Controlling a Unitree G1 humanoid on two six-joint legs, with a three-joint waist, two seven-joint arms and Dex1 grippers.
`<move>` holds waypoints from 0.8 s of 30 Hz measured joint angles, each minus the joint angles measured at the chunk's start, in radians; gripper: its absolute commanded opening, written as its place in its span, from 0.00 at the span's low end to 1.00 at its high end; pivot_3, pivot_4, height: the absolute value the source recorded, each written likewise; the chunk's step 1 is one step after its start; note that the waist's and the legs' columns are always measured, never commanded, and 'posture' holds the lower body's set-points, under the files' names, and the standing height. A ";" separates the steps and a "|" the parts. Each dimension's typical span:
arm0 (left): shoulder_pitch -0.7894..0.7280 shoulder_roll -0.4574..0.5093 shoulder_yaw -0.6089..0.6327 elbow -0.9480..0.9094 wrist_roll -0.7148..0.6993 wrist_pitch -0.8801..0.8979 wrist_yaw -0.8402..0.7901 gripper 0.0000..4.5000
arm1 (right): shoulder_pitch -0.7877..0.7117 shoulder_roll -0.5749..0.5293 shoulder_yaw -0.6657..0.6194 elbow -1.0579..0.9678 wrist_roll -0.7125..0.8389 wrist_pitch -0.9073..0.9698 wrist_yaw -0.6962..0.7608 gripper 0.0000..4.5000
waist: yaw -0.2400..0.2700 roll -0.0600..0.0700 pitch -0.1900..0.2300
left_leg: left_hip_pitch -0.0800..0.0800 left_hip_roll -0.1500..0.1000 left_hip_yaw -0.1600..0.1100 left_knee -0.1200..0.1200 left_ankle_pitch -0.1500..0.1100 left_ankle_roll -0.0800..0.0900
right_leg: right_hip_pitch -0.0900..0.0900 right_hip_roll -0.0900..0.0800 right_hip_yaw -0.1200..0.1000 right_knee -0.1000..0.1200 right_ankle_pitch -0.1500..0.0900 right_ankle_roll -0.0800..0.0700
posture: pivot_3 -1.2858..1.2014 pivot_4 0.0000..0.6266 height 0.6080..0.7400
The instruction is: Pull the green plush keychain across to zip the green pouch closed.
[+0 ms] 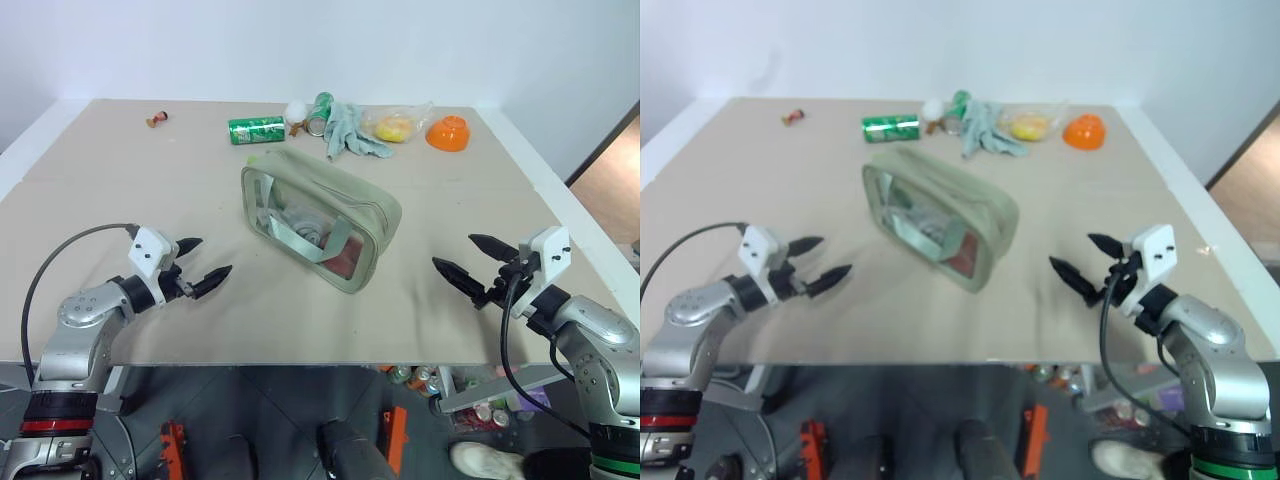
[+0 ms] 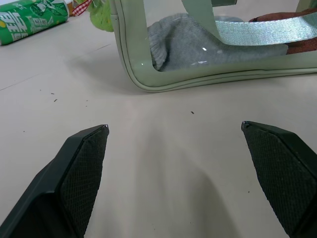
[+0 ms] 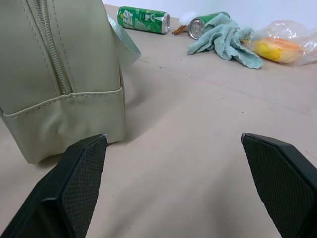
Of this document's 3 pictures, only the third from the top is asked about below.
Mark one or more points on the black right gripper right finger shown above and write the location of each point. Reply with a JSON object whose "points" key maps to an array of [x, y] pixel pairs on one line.
{"points": [[284, 188]]}

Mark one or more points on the green can with silver end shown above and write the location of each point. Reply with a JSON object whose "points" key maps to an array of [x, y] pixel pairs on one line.
{"points": [[196, 27]]}

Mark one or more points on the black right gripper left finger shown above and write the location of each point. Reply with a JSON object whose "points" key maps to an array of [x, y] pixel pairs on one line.
{"points": [[74, 188]]}

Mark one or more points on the white fluffy ball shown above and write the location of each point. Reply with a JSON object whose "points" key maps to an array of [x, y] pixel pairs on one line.
{"points": [[187, 17]]}

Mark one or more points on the teal terry cloth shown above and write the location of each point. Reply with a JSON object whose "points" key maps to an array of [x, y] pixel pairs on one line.
{"points": [[223, 39]]}

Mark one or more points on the beige fabric bag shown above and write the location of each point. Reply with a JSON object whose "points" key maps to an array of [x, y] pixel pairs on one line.
{"points": [[81, 62]]}

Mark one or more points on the clear plastic bag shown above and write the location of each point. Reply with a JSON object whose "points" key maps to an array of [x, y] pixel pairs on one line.
{"points": [[284, 31]]}

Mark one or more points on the yellow orange bread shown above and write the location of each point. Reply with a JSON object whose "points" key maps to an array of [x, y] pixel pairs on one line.
{"points": [[275, 50]]}

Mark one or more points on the green printed soda can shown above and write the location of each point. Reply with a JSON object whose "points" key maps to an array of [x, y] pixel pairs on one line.
{"points": [[141, 19]]}

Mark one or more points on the small brown scrap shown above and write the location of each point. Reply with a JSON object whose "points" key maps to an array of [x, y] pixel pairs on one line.
{"points": [[179, 31]]}

